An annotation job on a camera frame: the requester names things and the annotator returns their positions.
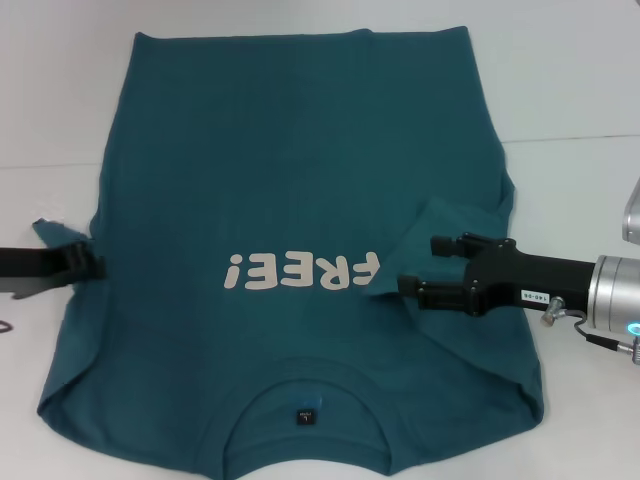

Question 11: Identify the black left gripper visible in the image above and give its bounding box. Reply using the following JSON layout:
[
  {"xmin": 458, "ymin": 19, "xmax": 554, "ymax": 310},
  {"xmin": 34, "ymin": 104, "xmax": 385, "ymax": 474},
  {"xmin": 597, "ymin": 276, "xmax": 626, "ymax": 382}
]
[{"xmin": 0, "ymin": 239, "xmax": 108, "ymax": 302}]

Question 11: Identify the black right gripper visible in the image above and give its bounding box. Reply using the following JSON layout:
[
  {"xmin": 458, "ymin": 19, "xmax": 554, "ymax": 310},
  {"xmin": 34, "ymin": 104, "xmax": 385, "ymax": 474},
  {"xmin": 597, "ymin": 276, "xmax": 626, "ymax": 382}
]
[{"xmin": 397, "ymin": 230, "xmax": 599, "ymax": 319}]

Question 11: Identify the teal FREE print T-shirt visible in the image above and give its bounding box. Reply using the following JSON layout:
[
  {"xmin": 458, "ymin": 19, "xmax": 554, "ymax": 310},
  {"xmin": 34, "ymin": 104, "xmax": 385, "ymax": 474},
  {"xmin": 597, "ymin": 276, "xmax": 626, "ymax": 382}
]
[{"xmin": 30, "ymin": 28, "xmax": 547, "ymax": 480}]

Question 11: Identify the right gripper cable with plugs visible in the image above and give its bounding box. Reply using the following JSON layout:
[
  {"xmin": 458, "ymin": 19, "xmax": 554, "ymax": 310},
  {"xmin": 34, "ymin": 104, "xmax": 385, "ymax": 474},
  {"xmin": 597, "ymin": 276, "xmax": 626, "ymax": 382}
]
[{"xmin": 542, "ymin": 294, "xmax": 640, "ymax": 367}]

